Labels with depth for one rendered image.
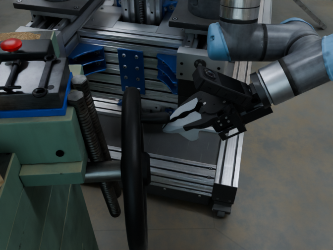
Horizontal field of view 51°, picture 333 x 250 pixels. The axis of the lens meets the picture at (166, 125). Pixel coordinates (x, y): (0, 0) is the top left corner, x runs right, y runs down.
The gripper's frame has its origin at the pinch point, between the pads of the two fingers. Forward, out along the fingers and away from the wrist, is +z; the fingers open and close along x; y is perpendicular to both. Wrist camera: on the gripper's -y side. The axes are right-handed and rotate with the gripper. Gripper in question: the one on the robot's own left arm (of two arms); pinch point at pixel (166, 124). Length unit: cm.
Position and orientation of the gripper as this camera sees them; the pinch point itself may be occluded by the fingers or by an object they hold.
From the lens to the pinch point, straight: 70.0
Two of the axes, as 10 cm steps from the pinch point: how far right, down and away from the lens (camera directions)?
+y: 5.0, 6.0, 6.3
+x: -0.7, -6.9, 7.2
